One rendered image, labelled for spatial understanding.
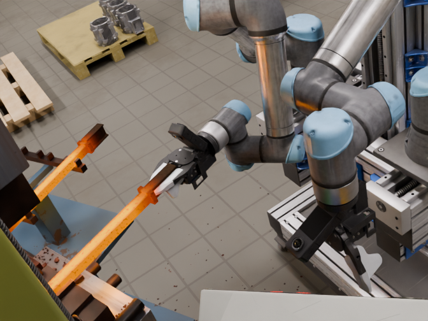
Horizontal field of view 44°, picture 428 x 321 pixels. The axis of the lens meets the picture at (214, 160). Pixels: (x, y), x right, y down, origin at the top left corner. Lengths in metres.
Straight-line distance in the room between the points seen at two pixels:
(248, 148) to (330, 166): 0.60
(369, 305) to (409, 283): 1.25
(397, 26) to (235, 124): 0.49
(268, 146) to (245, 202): 1.21
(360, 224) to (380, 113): 0.20
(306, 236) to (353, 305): 0.26
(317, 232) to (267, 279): 1.35
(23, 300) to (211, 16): 0.92
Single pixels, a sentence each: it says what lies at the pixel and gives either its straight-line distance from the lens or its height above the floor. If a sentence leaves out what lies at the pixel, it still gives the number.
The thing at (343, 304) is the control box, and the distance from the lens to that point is 0.70.
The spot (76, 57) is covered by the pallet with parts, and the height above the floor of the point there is 0.13.
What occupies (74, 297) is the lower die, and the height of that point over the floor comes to 0.99.
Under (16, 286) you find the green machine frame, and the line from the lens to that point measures 0.51.
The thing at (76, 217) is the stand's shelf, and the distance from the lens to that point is 1.82.
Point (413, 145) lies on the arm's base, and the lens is 1.42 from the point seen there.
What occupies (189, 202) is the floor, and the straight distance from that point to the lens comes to 2.69.
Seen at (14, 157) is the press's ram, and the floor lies 1.39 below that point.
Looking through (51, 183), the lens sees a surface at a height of 0.94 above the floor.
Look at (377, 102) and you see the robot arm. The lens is 0.89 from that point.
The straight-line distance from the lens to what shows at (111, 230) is 1.18.
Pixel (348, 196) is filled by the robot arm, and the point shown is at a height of 1.15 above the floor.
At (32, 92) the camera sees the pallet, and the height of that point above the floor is 0.11.
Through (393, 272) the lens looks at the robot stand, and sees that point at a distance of 1.97.
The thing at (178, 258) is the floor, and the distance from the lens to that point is 2.45.
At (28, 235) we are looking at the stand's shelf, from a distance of 1.86.
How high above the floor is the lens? 1.78
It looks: 38 degrees down
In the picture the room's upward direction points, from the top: 18 degrees counter-clockwise
